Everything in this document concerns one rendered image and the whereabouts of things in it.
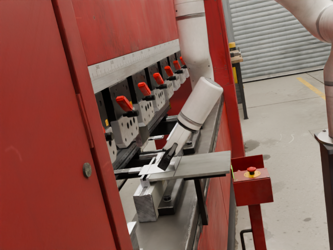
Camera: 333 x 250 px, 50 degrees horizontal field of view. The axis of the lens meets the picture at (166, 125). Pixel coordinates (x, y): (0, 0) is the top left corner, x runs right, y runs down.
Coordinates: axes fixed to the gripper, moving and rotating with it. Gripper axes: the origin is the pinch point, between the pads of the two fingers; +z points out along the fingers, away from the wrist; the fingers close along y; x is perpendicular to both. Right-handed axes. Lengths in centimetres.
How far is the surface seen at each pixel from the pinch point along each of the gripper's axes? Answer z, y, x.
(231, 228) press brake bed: 71, -114, 67
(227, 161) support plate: -11.8, 0.8, 17.6
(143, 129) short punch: -5.8, -0.7, -11.8
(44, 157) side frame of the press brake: -39, 94, -9
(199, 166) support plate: -5.8, 2.8, 10.5
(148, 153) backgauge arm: 30, -62, -8
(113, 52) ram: -28.5, 20.4, -27.1
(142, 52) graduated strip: -26.8, -8.7, -25.5
